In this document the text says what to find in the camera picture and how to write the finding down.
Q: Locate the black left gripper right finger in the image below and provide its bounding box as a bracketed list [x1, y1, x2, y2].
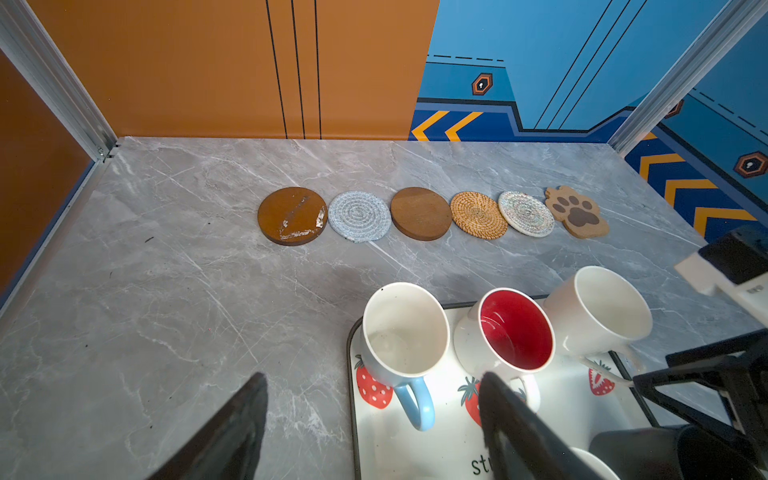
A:
[479, 372, 599, 479]

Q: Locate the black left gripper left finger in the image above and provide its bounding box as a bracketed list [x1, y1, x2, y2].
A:
[151, 372, 268, 479]

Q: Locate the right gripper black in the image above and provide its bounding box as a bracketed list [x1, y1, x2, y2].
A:
[632, 328, 767, 462]

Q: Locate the cork paw print coaster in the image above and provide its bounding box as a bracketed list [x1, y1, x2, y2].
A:
[545, 186, 610, 239]

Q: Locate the white multicolour woven rope coaster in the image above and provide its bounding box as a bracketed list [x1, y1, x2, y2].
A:
[497, 191, 555, 238]

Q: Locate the woven rattan round coaster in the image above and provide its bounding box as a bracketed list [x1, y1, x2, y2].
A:
[450, 191, 508, 240]

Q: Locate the dark scratched wooden coaster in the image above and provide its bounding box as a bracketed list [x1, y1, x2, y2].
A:
[257, 187, 328, 246]

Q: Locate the brown round wooden coaster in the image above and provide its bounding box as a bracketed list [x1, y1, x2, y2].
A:
[390, 187, 452, 241]

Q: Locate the grey blue rope coaster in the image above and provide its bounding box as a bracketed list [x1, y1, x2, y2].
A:
[329, 191, 392, 243]

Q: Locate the black mug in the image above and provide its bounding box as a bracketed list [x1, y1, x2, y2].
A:
[589, 426, 765, 479]

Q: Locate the white mug red inside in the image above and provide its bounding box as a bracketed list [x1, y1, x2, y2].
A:
[453, 288, 555, 412]

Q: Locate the plain white mug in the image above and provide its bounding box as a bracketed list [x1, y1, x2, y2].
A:
[543, 266, 653, 387]

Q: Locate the white mug purple handle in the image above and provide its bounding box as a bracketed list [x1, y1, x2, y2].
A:
[571, 447, 619, 480]

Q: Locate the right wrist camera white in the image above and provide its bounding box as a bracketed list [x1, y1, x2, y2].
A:
[675, 224, 767, 326]

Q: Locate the white mug blue handle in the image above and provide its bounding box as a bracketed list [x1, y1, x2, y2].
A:
[361, 282, 451, 432]

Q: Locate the aluminium corner post right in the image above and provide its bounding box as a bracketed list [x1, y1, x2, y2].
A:
[608, 0, 767, 157]

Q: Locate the aluminium corner post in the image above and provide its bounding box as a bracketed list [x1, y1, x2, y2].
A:
[1, 1, 118, 162]
[608, 0, 767, 157]

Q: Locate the aluminium corner post left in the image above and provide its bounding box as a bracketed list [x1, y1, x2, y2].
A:
[1, 1, 118, 162]

